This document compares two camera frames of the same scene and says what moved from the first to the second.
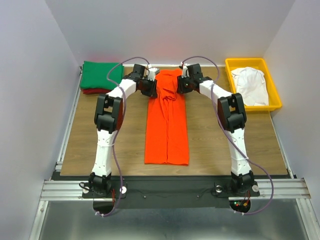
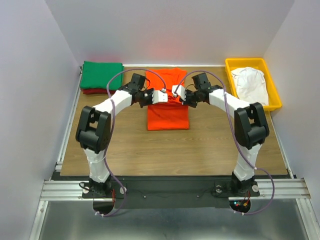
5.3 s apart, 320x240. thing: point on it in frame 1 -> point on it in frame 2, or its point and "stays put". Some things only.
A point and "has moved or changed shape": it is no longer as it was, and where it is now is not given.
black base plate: x=172 y=192 stays put
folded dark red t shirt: x=95 y=91 stays put
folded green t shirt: x=94 y=75 stays put
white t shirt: x=250 y=83 stays put
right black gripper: x=180 y=88 -> x=187 y=101
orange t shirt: x=167 y=138 has moved or changed shape
